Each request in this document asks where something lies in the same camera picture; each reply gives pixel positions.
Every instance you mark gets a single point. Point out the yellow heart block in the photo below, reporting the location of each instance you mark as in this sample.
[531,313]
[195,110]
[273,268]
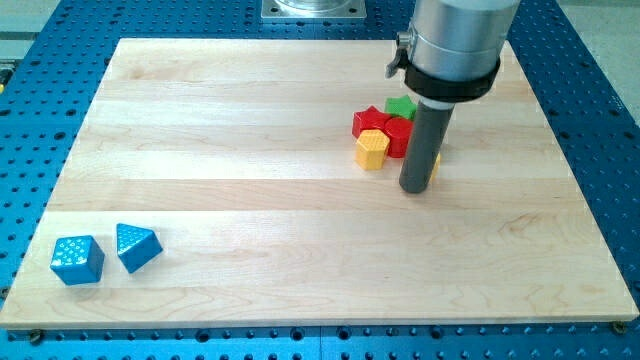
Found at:
[435,168]

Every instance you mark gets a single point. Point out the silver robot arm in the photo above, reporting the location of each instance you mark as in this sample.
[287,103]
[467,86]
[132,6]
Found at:
[456,40]

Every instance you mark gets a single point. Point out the yellow hexagon block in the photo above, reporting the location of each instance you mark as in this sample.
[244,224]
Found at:
[371,149]

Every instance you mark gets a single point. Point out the red star block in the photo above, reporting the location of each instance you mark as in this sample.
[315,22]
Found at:
[369,119]

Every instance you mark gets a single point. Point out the wooden board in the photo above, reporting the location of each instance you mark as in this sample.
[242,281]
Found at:
[239,155]

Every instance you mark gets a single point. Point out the red round block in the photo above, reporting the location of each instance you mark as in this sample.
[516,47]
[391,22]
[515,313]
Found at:
[398,130]

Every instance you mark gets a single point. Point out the green star block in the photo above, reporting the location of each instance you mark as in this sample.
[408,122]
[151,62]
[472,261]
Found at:
[402,107]

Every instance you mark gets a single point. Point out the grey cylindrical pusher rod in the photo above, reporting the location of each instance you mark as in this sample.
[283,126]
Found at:
[429,128]

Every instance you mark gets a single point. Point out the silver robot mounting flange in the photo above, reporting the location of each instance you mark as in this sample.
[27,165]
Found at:
[313,9]

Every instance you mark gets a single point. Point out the blue triangle block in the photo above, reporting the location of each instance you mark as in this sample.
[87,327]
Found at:
[136,246]

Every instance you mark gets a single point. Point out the blue cube block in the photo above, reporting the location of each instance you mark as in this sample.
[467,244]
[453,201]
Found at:
[77,260]

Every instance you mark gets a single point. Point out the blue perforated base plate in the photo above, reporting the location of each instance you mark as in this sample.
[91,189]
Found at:
[51,90]

